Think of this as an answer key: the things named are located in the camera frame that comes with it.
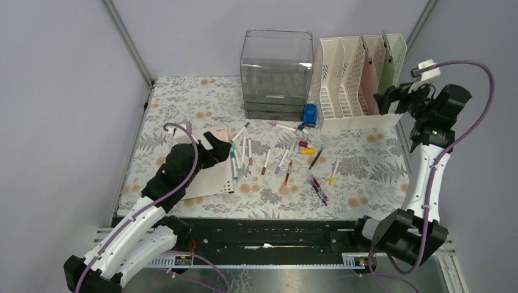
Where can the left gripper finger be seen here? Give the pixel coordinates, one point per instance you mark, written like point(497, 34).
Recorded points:
point(222, 151)
point(212, 140)

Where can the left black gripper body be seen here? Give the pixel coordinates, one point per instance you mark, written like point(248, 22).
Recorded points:
point(204, 160)

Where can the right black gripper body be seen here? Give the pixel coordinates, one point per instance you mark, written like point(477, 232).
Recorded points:
point(413, 100)

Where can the beige notebook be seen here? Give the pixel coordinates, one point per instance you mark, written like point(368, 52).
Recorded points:
point(214, 180)

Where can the green clipboard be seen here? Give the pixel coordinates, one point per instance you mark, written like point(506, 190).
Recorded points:
point(387, 76)

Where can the pink clipboard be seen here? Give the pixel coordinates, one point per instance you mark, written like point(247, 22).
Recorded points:
point(374, 55)

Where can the red cap small bottle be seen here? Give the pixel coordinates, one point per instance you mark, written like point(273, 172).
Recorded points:
point(304, 144)

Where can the yellow small bottle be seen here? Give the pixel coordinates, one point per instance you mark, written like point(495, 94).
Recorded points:
point(308, 151)

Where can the clear acrylic drawer organizer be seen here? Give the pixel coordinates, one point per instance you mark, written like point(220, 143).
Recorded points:
point(276, 70)

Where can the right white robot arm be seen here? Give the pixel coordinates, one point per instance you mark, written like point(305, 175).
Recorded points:
point(412, 233)

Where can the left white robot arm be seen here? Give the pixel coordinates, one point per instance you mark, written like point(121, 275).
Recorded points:
point(147, 230)

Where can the teal cap white marker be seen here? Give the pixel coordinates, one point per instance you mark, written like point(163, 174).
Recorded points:
point(234, 165)

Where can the rust cap white marker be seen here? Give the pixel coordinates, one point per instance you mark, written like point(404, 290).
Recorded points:
point(250, 154)

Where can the green cap white marker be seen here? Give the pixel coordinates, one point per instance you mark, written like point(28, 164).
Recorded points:
point(237, 135)

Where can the brown cap white marker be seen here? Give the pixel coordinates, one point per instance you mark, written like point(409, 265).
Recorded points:
point(265, 165)

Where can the white mesh file rack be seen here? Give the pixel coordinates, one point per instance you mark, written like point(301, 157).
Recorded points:
point(335, 85)

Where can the pink cap white marker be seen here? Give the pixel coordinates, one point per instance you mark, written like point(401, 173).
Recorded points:
point(287, 128)

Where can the purple cap white marker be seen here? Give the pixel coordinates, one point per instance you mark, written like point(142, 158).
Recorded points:
point(282, 160)

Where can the floral table mat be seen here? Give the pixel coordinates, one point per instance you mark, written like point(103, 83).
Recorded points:
point(371, 180)

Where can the red gel pen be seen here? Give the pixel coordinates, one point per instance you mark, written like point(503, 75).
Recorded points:
point(288, 171)

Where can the blue stapler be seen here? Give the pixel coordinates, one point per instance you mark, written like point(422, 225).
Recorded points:
point(310, 115)

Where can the yellow cap white marker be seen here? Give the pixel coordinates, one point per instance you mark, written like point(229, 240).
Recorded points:
point(334, 173)

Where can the pink gel pen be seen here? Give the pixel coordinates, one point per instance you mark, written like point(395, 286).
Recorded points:
point(319, 187)

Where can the dark purple gel pen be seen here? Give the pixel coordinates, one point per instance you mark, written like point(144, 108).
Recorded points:
point(319, 194)

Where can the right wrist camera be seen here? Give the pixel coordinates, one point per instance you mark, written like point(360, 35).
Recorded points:
point(425, 71)

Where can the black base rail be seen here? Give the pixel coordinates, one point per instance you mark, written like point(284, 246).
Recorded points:
point(266, 242)

